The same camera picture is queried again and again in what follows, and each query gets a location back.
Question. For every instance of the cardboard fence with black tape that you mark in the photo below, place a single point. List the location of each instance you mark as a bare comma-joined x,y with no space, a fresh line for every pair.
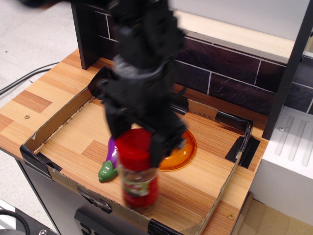
77,118

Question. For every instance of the purple toy eggplant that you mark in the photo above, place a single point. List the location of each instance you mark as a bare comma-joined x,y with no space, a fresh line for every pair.
108,170

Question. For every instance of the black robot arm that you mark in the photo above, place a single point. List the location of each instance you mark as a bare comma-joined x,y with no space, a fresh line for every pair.
147,31

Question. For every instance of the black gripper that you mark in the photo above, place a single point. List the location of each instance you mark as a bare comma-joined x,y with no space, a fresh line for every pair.
143,97

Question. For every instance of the white ridged side unit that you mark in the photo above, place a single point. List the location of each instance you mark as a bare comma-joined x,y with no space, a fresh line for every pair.
284,179

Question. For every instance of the basil bottle with red lid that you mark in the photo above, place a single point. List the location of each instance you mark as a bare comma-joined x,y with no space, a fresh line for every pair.
139,179

